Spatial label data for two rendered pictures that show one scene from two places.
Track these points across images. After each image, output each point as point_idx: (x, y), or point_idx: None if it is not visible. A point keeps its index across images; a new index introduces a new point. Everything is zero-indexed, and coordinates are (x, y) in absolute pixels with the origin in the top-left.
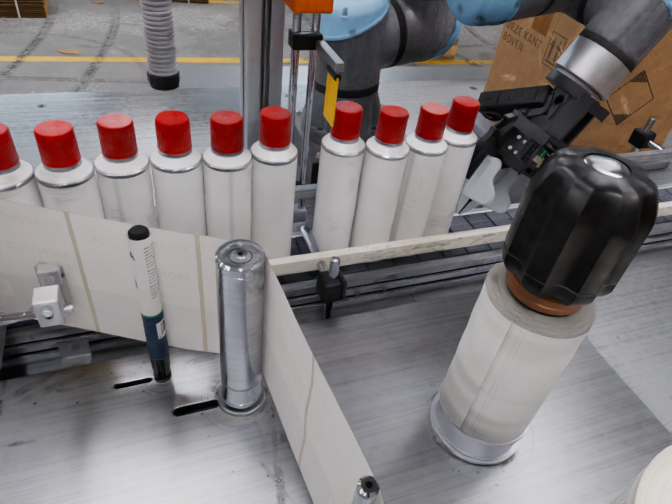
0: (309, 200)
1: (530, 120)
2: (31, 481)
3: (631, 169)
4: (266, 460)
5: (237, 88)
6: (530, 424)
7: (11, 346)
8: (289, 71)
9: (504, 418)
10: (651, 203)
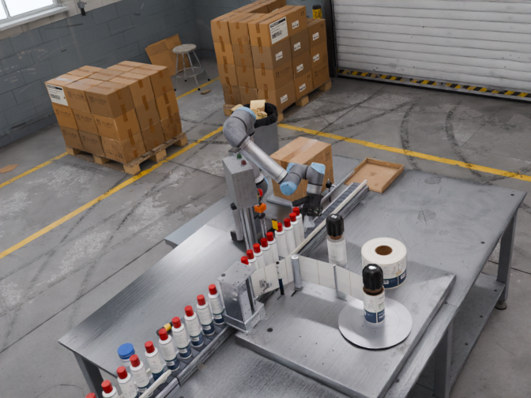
0: None
1: (308, 204)
2: (282, 314)
3: (337, 215)
4: (312, 291)
5: (194, 234)
6: (347, 261)
7: None
8: (201, 217)
9: (342, 259)
10: (341, 218)
